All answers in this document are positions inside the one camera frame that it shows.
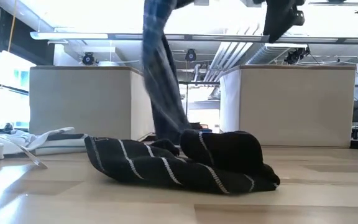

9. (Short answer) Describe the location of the beige fabric storage bin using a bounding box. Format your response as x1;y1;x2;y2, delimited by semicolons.
219;64;357;148
29;65;156;141

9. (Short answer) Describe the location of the yellow hanging strap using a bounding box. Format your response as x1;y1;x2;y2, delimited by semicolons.
7;0;17;52

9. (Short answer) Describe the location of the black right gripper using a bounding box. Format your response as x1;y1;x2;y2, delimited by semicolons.
262;0;306;44

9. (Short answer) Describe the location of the black round ceiling device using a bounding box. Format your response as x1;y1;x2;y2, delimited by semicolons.
185;48;198;63
81;52;96;67

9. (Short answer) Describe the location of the blue plaid shirt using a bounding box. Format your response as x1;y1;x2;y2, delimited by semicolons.
141;0;196;145

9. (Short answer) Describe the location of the white grey-striped sock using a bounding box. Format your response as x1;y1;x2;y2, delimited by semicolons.
34;133;89;156

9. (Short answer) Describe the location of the black striped sock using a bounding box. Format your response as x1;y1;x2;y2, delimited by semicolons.
83;129;282;195

